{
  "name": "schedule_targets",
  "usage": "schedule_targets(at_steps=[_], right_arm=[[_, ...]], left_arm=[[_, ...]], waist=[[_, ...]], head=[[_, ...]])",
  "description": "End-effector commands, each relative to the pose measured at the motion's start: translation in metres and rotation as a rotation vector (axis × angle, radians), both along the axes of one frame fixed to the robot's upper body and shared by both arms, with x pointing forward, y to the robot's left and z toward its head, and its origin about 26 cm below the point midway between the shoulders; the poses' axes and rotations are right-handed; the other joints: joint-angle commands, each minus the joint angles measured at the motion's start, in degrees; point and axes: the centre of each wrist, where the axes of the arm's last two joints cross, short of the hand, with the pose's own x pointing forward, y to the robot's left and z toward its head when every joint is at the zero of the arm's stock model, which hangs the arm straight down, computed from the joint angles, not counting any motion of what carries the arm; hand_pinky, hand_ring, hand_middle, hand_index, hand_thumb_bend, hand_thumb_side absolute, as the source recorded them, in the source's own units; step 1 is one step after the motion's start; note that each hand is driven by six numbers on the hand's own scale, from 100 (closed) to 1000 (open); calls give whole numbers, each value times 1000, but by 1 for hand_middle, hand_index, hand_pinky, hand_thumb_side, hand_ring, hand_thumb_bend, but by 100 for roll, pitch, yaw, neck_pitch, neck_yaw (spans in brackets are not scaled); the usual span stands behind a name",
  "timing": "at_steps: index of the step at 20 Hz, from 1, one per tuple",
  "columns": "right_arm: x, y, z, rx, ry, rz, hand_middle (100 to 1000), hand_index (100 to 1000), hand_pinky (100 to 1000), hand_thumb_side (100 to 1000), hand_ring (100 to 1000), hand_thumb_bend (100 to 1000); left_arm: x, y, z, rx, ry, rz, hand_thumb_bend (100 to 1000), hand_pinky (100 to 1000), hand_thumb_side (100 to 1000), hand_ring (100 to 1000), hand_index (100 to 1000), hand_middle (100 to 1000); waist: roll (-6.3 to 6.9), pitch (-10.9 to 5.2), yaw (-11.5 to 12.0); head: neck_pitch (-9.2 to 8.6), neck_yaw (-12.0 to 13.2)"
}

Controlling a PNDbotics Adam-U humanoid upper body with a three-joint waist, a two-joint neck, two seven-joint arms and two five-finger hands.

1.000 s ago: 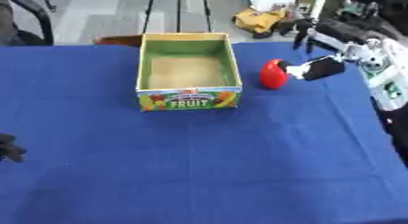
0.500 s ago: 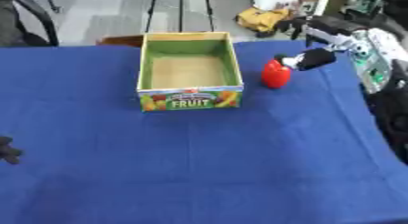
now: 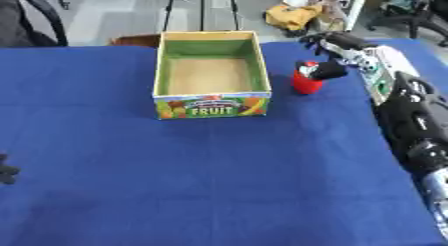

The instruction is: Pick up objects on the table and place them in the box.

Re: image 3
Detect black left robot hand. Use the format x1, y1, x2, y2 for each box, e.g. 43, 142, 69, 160
0, 153, 21, 186

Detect cardboard box with green inside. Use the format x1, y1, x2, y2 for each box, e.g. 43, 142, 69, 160
150, 30, 273, 121

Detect yellow bag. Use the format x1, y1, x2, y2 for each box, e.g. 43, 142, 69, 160
262, 3, 326, 32

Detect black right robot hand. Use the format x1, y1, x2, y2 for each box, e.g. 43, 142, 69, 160
297, 31, 380, 82

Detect black tripod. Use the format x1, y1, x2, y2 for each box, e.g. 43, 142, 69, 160
161, 0, 242, 33

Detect red toy bottle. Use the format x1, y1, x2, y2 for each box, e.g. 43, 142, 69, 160
290, 60, 326, 96

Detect black chair with star base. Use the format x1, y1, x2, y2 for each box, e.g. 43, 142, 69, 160
365, 0, 448, 47

